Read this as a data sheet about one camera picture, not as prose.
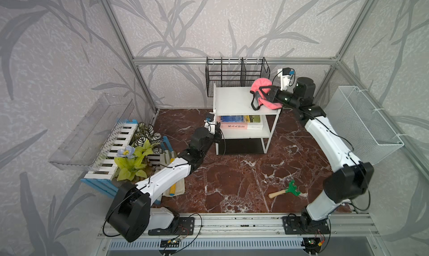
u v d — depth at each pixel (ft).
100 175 2.03
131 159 2.31
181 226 2.40
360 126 2.14
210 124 2.15
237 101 2.39
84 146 2.12
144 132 2.48
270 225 2.47
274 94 2.14
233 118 2.80
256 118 2.83
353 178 1.42
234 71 3.39
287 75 2.14
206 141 1.99
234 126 2.82
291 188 2.77
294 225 2.37
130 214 1.32
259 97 2.32
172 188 2.70
